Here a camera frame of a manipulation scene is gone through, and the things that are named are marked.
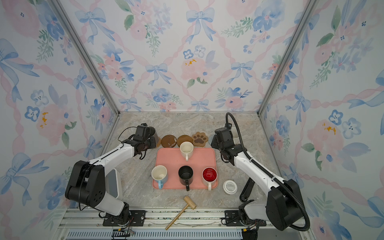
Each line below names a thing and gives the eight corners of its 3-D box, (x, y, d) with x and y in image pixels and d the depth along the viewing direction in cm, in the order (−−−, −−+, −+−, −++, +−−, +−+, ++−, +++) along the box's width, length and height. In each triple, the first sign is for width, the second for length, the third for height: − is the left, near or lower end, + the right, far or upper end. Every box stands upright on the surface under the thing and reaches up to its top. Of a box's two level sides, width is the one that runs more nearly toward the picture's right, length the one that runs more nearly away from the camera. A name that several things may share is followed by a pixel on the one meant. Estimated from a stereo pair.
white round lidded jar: (222, 196, 83) (225, 192, 77) (221, 185, 87) (223, 180, 81) (235, 196, 83) (238, 192, 77) (233, 185, 87) (236, 180, 81)
